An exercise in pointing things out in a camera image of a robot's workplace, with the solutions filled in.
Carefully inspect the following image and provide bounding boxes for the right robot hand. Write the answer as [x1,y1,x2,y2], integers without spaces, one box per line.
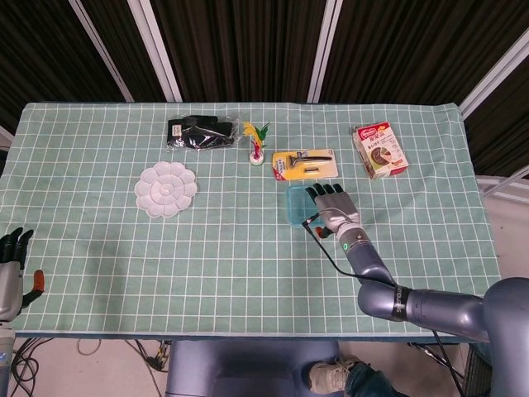
[304,181,360,240]

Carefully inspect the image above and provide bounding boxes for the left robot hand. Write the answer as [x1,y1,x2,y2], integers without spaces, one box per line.
[0,226,45,323]

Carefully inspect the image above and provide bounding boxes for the blue plastic lid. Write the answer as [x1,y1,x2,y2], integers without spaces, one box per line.
[286,184,328,230]

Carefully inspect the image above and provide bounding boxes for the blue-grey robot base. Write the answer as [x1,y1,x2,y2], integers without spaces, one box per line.
[164,339,342,397]

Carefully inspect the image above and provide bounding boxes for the red and white food box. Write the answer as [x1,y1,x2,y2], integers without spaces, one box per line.
[351,121,410,180]

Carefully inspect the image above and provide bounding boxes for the razor in yellow blister pack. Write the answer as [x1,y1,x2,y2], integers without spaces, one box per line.
[270,148,340,183]

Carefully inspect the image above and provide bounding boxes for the colourful feather shuttlecock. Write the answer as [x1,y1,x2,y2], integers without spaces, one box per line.
[242,120,273,166]

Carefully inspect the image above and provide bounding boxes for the green checked tablecloth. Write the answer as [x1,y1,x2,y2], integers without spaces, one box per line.
[0,102,517,338]

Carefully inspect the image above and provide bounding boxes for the black gloves in plastic bag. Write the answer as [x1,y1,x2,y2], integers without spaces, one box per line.
[166,114,241,152]

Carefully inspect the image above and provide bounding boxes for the dark blue under cloth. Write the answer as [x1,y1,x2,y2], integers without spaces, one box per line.
[18,330,464,345]

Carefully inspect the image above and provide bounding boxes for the white pillar with grey edge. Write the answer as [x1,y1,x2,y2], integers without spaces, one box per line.
[307,0,344,103]

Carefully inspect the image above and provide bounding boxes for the beige sneaker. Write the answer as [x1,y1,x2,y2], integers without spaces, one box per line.
[308,357,365,395]

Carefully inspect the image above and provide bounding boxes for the white flower paint palette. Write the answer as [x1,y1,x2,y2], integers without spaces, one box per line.
[133,161,198,219]

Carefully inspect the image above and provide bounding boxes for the white metal rack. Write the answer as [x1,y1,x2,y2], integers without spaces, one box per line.
[474,165,529,203]

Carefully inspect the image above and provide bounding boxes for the blue jeans leg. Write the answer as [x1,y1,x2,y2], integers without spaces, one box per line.
[346,359,414,397]

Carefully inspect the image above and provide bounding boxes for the dark pleated curtain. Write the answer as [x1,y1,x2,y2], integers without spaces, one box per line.
[0,0,529,179]

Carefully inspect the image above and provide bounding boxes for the wide white double pillar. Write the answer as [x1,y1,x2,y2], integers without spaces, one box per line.
[127,0,183,103]

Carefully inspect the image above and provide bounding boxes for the thin white pillar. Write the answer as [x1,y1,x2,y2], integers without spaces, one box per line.
[68,0,136,103]

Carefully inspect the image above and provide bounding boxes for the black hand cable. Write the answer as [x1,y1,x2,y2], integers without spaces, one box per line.
[303,212,400,289]

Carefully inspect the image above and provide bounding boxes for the black floor cables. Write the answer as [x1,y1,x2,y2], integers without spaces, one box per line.
[11,337,57,397]

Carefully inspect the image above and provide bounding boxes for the floor cable with plug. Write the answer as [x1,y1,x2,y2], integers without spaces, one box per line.
[77,338,173,373]

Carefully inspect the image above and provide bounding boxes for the white slanted frame post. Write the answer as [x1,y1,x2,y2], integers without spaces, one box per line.
[458,28,529,120]

